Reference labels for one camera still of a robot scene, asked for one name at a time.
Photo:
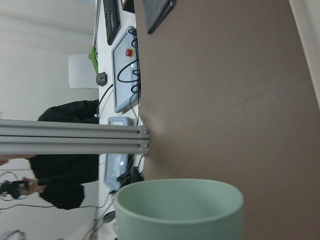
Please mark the green plastic cup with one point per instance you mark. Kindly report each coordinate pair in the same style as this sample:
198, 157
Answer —
179, 209

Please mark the blue teach pendant tablet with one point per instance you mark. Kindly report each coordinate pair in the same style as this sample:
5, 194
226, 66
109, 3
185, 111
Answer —
117, 164

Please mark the aluminium frame post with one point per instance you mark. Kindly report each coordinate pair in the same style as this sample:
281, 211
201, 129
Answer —
24, 137

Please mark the folded grey cloth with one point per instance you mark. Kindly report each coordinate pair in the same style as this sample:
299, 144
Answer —
155, 11

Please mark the black keyboard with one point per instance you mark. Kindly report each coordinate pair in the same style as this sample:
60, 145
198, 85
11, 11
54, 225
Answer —
112, 19

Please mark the cream rabbit print tray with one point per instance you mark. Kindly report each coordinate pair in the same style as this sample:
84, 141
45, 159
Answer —
307, 17

